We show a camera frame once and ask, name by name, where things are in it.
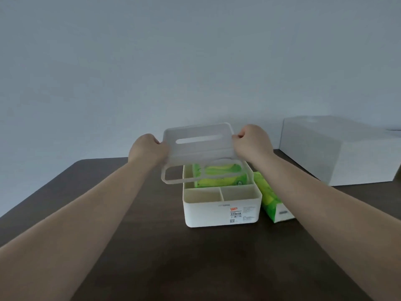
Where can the person's left thumb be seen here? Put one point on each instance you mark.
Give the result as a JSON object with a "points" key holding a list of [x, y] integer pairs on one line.
{"points": [[156, 141]]}

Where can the person's left forearm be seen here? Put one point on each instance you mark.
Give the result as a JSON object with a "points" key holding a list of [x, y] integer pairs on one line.
{"points": [[75, 228]]}

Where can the person's left hand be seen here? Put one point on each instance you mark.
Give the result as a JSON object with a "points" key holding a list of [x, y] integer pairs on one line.
{"points": [[147, 150]]}

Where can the person's right forearm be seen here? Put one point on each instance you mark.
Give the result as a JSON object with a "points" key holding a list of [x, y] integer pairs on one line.
{"points": [[329, 228]]}

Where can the green tissue packet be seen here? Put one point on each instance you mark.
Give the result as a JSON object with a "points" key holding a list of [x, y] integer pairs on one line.
{"points": [[219, 175], [272, 200]]}

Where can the person's right thumb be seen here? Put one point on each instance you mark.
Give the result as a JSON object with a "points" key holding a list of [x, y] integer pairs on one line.
{"points": [[240, 133]]}

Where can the large white box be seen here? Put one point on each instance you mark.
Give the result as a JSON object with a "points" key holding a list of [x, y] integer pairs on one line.
{"points": [[341, 150]]}

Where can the translucent white slotted lid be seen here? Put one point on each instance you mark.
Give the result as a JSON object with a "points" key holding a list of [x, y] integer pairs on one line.
{"points": [[199, 153]]}

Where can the person's right hand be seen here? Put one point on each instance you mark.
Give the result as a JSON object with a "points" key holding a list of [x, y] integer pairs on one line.
{"points": [[255, 142]]}

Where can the white plastic organizer box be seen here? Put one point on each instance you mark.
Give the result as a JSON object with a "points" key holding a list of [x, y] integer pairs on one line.
{"points": [[219, 200]]}

